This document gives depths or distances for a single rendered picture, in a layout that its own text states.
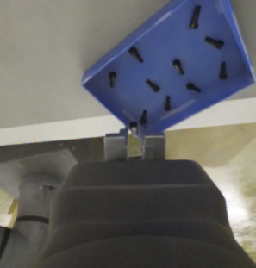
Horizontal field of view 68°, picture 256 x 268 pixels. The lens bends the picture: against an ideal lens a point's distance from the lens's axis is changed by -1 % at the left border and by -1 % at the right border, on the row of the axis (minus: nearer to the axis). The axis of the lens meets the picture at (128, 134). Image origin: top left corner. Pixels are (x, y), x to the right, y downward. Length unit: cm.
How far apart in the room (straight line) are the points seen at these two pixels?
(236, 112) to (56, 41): 21
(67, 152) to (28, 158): 9
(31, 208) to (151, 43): 39
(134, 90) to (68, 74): 7
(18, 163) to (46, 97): 26
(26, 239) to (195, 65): 40
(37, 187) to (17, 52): 31
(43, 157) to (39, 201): 9
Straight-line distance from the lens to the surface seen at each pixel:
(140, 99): 21
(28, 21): 20
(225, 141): 78
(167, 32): 18
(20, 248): 43
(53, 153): 41
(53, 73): 21
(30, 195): 47
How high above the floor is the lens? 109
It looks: 46 degrees down
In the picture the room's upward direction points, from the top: 180 degrees clockwise
